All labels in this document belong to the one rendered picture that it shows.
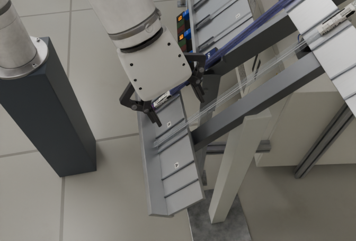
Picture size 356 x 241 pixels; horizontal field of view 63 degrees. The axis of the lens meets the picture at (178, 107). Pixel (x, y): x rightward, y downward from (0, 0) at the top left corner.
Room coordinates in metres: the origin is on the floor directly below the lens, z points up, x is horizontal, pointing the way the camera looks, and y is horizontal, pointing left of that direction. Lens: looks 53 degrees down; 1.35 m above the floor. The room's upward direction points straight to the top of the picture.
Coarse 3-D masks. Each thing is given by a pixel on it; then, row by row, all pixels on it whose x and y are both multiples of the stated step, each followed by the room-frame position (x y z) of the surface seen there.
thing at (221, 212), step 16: (240, 128) 0.37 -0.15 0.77; (256, 128) 0.36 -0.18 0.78; (240, 144) 0.36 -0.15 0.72; (256, 144) 0.36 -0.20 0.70; (224, 160) 0.40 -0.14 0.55; (240, 160) 0.36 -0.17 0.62; (224, 176) 0.37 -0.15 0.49; (240, 176) 0.36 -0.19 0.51; (208, 192) 0.50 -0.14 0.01; (224, 192) 0.36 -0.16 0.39; (192, 208) 0.42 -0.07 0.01; (208, 208) 0.42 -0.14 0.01; (224, 208) 0.36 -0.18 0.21; (240, 208) 0.42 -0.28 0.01; (192, 224) 0.35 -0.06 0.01; (208, 224) 0.35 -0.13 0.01; (224, 224) 0.35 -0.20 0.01; (240, 224) 0.35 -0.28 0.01; (208, 240) 0.29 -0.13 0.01; (224, 240) 0.29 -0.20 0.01; (240, 240) 0.29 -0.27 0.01
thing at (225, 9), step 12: (204, 0) 0.92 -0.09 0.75; (216, 0) 0.87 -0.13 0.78; (228, 0) 0.82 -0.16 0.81; (240, 0) 0.79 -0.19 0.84; (204, 12) 0.85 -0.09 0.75; (216, 12) 0.81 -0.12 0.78; (228, 12) 0.77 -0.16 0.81; (240, 12) 0.74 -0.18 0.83; (204, 24) 0.79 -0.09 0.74; (216, 24) 0.75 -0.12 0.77; (228, 24) 0.72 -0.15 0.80; (240, 24) 0.68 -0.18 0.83; (204, 36) 0.74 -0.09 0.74; (216, 36) 0.70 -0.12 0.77; (228, 36) 0.67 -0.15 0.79; (204, 48) 0.68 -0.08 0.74
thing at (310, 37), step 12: (312, 36) 0.39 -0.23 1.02; (288, 48) 0.40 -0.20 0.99; (300, 48) 0.39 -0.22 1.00; (276, 60) 0.39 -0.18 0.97; (264, 72) 0.38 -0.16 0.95; (240, 84) 0.38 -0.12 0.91; (228, 96) 0.37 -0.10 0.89; (204, 108) 0.37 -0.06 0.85; (192, 120) 0.36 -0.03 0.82; (168, 132) 0.36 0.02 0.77; (156, 144) 0.35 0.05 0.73
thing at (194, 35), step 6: (192, 0) 0.96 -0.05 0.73; (192, 6) 0.91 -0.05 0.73; (192, 12) 0.87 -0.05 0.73; (192, 18) 0.84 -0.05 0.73; (192, 24) 0.80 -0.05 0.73; (192, 30) 0.77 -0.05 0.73; (192, 36) 0.75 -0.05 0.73; (192, 42) 0.72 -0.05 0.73; (198, 42) 0.73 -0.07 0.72; (192, 48) 0.69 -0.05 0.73; (198, 48) 0.70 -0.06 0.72
